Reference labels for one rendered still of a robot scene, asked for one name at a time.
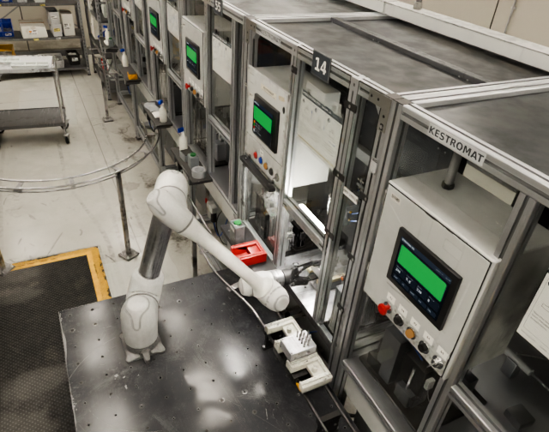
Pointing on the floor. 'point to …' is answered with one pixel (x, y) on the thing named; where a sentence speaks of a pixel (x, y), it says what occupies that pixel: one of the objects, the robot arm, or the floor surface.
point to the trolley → (44, 117)
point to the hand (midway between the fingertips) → (317, 269)
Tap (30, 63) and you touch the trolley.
